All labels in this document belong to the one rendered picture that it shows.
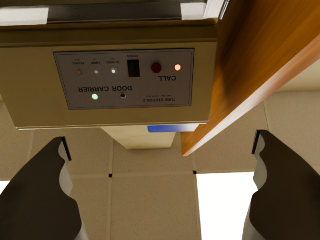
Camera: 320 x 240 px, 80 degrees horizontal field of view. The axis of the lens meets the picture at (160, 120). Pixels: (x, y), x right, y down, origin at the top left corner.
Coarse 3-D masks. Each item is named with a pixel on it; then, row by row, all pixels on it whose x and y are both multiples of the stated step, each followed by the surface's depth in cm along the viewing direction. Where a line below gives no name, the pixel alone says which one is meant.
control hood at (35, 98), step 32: (0, 32) 26; (32, 32) 26; (64, 32) 26; (96, 32) 26; (128, 32) 26; (160, 32) 26; (192, 32) 26; (0, 64) 27; (32, 64) 27; (32, 96) 29; (64, 96) 29; (192, 96) 30; (32, 128) 32
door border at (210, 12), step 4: (208, 0) 21; (212, 0) 21; (216, 0) 21; (220, 0) 22; (228, 0) 21; (208, 4) 22; (212, 4) 22; (216, 4) 22; (220, 4) 22; (208, 8) 22; (212, 8) 22; (216, 8) 22; (220, 8) 22; (204, 12) 23; (208, 12) 23; (212, 12) 23; (216, 12) 23; (204, 16) 24; (208, 16) 24; (212, 16) 24; (216, 16) 24
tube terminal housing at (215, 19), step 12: (48, 24) 25; (60, 24) 26; (72, 24) 26; (84, 24) 26; (96, 24) 26; (108, 24) 26; (120, 24) 26; (132, 24) 26; (144, 24) 26; (156, 24) 26; (168, 24) 26; (180, 24) 26; (192, 24) 26; (204, 24) 27
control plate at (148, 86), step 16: (192, 48) 26; (64, 64) 27; (80, 64) 27; (96, 64) 27; (112, 64) 27; (144, 64) 27; (160, 64) 27; (192, 64) 27; (64, 80) 28; (80, 80) 28; (96, 80) 28; (112, 80) 28; (128, 80) 28; (144, 80) 28; (160, 80) 28; (176, 80) 28; (192, 80) 28; (80, 96) 29; (112, 96) 29; (128, 96) 29; (144, 96) 29; (160, 96) 29; (176, 96) 29
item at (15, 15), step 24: (0, 0) 20; (24, 0) 21; (48, 0) 21; (72, 0) 21; (96, 0) 21; (120, 0) 21; (144, 0) 21; (168, 0) 21; (192, 0) 21; (0, 24) 24; (24, 24) 24
